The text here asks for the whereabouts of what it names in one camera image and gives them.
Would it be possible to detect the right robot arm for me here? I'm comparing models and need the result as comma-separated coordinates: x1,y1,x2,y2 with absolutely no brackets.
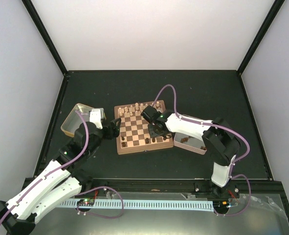
141,105,240,197

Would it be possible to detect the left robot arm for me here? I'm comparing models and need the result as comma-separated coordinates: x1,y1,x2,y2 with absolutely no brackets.
0,118,121,235

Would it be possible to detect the wooden chess board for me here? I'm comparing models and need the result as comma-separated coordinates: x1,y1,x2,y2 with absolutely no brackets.
114,101,174,155

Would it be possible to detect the small circuit board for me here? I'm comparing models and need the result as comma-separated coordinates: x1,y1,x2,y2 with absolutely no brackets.
77,198,95,207

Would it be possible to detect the pink metal tin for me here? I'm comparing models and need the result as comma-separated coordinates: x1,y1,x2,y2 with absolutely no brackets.
174,133,207,155

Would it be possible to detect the gold metal tin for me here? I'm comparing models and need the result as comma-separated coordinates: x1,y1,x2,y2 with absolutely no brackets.
60,103,107,138

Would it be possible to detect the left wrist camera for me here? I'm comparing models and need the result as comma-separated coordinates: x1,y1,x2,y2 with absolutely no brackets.
80,108,106,129

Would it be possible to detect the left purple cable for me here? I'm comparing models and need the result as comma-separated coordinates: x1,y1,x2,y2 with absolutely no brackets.
0,110,90,235

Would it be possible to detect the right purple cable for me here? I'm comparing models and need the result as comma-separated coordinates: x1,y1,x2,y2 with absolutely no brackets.
151,84,252,217

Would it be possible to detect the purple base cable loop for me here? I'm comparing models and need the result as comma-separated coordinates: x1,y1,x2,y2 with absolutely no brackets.
75,186,124,217

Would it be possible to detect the blue cable duct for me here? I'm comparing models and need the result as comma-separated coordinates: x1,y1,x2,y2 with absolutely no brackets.
62,198,214,212

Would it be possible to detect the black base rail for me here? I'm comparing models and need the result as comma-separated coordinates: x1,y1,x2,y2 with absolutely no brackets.
82,178,284,198

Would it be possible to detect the black frame post left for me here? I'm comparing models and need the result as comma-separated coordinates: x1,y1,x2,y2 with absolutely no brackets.
22,0,67,75

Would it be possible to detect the black frame post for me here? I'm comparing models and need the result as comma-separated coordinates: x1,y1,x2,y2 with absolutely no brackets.
22,0,67,75
237,0,285,76

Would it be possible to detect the black frame post right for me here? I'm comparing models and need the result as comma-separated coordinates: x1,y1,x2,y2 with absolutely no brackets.
237,0,285,76

